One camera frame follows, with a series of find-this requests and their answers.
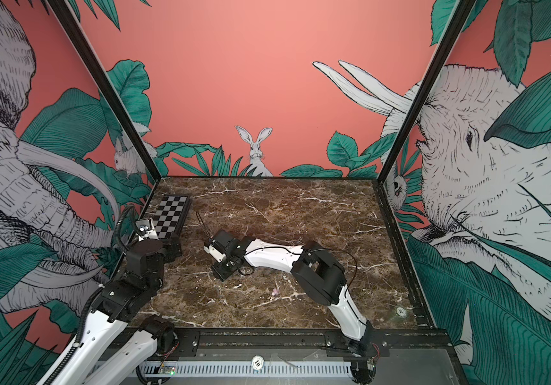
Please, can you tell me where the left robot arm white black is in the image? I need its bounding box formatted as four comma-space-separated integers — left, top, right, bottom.
38, 235, 182, 384

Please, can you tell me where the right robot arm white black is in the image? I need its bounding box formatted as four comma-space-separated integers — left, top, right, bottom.
204, 229, 373, 356

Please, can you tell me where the black white checkerboard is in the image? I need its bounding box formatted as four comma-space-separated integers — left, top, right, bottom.
151, 195, 191, 239

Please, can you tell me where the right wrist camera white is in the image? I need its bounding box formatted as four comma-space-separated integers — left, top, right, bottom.
205, 245, 226, 263

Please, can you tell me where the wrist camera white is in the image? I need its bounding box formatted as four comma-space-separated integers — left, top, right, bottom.
205, 245, 226, 263
136, 218, 158, 241

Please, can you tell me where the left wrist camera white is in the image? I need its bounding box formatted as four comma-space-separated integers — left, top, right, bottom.
136, 218, 158, 241

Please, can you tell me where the black front rail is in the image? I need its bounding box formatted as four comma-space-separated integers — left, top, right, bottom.
168, 327, 451, 359

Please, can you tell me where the white slotted cable duct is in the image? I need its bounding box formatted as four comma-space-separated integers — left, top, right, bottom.
139, 361, 352, 379

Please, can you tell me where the black frame post left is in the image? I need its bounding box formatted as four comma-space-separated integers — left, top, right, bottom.
47, 0, 162, 184

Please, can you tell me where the black frame post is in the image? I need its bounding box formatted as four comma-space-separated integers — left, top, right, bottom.
377, 0, 475, 184
47, 0, 162, 184

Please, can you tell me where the black frame post right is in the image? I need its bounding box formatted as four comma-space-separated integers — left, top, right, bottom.
377, 0, 475, 184

